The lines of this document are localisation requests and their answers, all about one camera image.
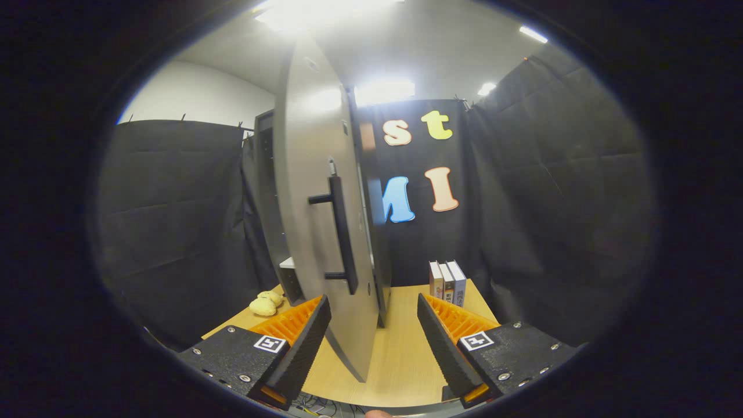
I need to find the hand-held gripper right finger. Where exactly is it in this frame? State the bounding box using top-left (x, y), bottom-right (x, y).
top-left (417, 293), bottom-right (586, 409)

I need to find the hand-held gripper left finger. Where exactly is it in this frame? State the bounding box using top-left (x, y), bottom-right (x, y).
top-left (176, 294), bottom-right (333, 412)

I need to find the black door handle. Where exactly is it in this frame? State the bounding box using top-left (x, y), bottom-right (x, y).
top-left (308, 160), bottom-right (359, 296)

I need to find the yellow plush toy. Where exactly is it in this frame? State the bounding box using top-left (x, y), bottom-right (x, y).
top-left (250, 290), bottom-right (286, 317)

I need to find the book with tan cover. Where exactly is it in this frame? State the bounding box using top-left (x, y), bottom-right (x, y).
top-left (438, 262), bottom-right (456, 304)

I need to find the bundle of cables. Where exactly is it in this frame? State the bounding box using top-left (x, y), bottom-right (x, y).
top-left (287, 392), bottom-right (366, 418)

